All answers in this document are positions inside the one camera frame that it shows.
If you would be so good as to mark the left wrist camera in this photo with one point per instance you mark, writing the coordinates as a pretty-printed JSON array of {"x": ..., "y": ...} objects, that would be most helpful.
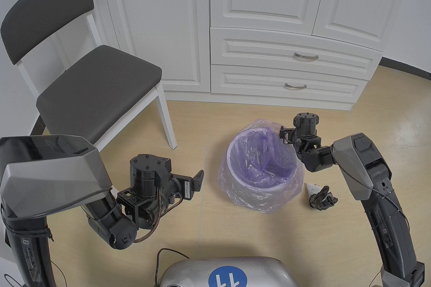
[{"x": 163, "y": 174}]

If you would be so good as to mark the purple plastic bag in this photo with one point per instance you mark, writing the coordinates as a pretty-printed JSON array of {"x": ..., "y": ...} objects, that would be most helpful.
[{"x": 262, "y": 158}]

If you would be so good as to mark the grey and white chair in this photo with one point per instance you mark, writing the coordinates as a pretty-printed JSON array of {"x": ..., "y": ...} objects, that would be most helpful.
[{"x": 101, "y": 84}]

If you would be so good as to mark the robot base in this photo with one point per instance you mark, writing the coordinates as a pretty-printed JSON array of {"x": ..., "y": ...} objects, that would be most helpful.
[{"x": 188, "y": 274}]

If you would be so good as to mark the white trash bin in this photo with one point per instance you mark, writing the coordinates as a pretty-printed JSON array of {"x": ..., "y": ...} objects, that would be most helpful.
[{"x": 242, "y": 183}]

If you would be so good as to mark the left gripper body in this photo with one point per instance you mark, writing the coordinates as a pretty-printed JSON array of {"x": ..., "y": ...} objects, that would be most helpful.
[{"x": 175, "y": 191}]

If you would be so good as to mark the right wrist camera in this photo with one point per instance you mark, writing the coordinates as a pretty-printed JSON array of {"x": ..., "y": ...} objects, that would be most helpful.
[{"x": 288, "y": 134}]

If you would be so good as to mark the black plastic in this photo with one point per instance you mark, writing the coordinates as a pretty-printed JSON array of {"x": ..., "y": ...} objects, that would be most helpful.
[{"x": 323, "y": 200}]

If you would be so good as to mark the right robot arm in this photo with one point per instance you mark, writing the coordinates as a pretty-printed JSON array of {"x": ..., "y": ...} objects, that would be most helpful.
[{"x": 360, "y": 158}]

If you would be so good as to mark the white paper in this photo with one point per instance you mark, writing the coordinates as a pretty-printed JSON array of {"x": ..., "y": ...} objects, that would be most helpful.
[{"x": 311, "y": 190}]

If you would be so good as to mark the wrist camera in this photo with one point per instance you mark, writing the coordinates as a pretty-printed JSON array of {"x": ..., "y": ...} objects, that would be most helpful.
[
  {"x": 163, "y": 174},
  {"x": 288, "y": 134}
]

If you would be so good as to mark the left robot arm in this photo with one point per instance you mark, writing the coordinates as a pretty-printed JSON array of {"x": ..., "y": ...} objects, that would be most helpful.
[{"x": 50, "y": 171}]

